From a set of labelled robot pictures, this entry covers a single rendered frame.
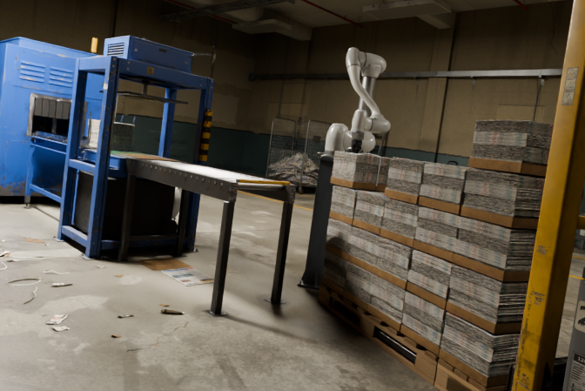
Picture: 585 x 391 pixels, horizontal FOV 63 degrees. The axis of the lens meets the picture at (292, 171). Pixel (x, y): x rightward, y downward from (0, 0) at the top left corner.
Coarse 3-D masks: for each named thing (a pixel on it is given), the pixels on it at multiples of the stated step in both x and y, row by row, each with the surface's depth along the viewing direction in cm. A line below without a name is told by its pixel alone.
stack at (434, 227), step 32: (352, 192) 308; (384, 192) 316; (384, 224) 276; (416, 224) 253; (448, 224) 233; (384, 256) 273; (416, 256) 250; (320, 288) 331; (352, 288) 298; (384, 288) 270; (448, 288) 228; (352, 320) 299; (416, 320) 246; (416, 352) 243
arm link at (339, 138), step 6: (330, 126) 369; (336, 126) 363; (342, 126) 363; (330, 132) 364; (336, 132) 361; (342, 132) 362; (348, 132) 365; (330, 138) 363; (336, 138) 361; (342, 138) 362; (348, 138) 364; (330, 144) 363; (336, 144) 361; (342, 144) 363; (348, 144) 364; (330, 150) 363; (336, 150) 362; (342, 150) 364
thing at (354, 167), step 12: (336, 156) 329; (348, 156) 316; (360, 156) 308; (372, 156) 312; (336, 168) 330; (348, 168) 315; (360, 168) 310; (372, 168) 314; (360, 180) 312; (372, 180) 315
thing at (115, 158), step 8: (88, 152) 413; (96, 152) 400; (112, 152) 406; (120, 152) 420; (128, 152) 436; (136, 152) 452; (88, 160) 410; (112, 160) 379; (120, 160) 370; (160, 160) 396; (168, 160) 401; (120, 168) 371
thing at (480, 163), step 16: (480, 160) 218; (496, 160) 210; (544, 176) 206; (464, 208) 224; (512, 224) 200; (528, 224) 204; (480, 272) 212; (496, 272) 204; (512, 272) 203; (528, 272) 208; (448, 304) 227; (480, 320) 209; (464, 368) 215; (496, 384) 207
